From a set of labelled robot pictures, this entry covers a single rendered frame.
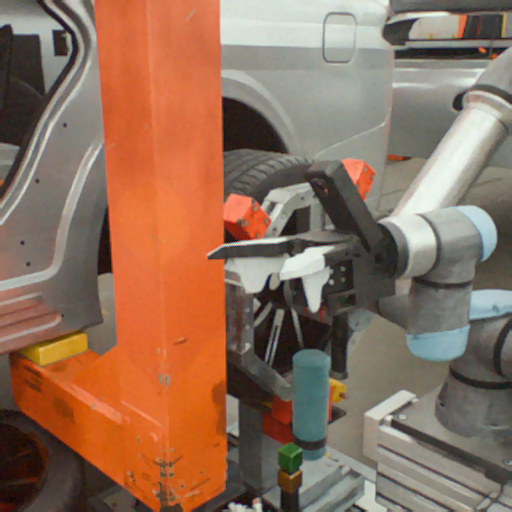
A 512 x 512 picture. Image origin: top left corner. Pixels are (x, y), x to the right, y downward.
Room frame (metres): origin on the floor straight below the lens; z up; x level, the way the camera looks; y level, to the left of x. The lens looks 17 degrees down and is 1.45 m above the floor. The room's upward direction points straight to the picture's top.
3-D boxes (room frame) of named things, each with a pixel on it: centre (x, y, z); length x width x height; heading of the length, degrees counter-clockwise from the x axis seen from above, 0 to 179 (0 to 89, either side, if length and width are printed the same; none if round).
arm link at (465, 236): (0.82, -0.23, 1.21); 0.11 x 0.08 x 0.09; 122
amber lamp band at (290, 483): (1.22, -0.07, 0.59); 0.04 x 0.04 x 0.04; 45
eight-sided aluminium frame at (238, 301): (1.65, -0.13, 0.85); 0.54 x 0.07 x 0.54; 135
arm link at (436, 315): (0.84, -0.22, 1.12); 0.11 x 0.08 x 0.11; 32
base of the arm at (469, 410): (1.07, -0.39, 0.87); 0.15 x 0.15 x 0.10
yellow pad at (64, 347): (1.64, 0.54, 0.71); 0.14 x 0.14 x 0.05; 45
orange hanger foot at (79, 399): (1.52, 0.42, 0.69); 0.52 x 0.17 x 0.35; 45
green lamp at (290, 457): (1.22, -0.07, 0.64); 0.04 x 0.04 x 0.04; 45
